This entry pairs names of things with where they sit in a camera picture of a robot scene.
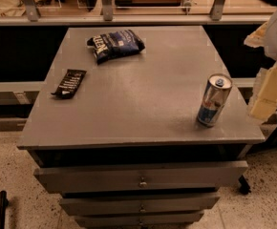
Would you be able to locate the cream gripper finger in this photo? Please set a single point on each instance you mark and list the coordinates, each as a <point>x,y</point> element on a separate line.
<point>263,102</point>
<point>256,38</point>

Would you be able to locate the redbull can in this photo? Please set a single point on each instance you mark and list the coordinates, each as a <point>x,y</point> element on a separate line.
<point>216,92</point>

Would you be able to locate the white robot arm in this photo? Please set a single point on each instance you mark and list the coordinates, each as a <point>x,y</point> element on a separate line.
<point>270,41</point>

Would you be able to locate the blue chip bag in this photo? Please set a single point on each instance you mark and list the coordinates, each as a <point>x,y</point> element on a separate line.
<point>114,45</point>

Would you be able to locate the black caster wheel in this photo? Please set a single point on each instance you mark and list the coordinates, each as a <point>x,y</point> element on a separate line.
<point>244,186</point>

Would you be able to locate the grey drawer cabinet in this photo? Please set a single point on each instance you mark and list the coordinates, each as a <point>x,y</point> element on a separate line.
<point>141,109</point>

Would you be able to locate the black snack bar wrapper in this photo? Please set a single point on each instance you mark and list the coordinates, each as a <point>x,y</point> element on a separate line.
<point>70,83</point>

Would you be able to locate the top grey drawer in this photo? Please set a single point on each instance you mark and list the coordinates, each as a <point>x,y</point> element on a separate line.
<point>136,177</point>

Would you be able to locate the grey drawer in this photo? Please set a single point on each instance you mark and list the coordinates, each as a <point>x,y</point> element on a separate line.
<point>136,177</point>
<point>126,205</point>
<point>139,220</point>

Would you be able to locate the middle grey drawer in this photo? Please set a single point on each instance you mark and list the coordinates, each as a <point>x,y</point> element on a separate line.
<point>126,205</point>

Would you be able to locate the bottom grey drawer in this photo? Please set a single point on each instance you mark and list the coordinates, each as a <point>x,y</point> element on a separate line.
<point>139,220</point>

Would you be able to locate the grey railing with posts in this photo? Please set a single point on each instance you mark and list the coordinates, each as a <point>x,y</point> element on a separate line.
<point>95,12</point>

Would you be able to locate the black pole bottom left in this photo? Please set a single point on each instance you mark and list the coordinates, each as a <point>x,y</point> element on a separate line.
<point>3,206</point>

